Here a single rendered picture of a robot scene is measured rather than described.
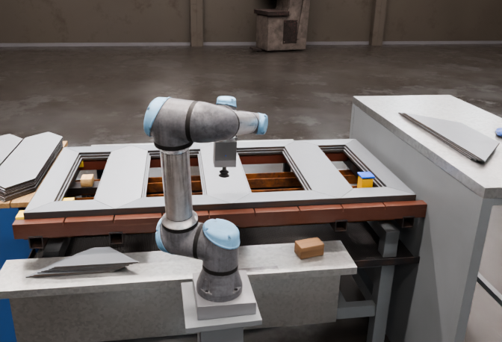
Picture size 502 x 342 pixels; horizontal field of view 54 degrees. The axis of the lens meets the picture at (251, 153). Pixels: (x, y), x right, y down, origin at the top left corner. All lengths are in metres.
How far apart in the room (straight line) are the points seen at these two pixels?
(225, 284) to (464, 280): 0.89
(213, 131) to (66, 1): 11.28
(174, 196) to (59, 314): 0.84
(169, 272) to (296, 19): 10.28
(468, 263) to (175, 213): 1.06
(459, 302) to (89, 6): 11.30
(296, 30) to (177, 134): 10.55
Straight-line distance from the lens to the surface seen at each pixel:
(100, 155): 2.57
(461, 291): 2.02
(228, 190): 2.07
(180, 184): 1.48
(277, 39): 11.65
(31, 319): 2.18
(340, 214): 2.03
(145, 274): 1.86
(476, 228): 1.89
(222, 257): 1.55
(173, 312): 2.11
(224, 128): 1.36
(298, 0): 11.80
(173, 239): 1.58
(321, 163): 2.40
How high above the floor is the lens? 1.71
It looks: 20 degrees down
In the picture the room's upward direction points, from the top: 1 degrees clockwise
